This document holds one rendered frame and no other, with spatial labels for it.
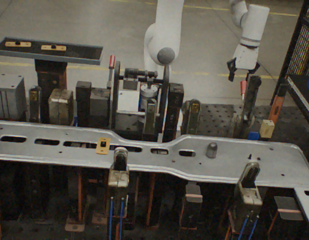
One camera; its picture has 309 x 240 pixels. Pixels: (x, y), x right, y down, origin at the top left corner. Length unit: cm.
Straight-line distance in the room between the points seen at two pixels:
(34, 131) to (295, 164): 84
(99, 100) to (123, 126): 14
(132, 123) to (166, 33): 38
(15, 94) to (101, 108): 28
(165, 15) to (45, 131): 62
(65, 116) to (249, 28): 83
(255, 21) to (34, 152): 99
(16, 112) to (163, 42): 60
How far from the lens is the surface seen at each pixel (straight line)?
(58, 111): 123
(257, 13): 157
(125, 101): 179
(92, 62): 129
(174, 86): 126
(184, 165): 110
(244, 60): 161
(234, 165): 115
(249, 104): 126
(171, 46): 144
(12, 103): 126
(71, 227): 129
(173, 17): 144
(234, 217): 104
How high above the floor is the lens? 168
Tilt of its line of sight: 34 degrees down
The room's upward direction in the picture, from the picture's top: 8 degrees clockwise
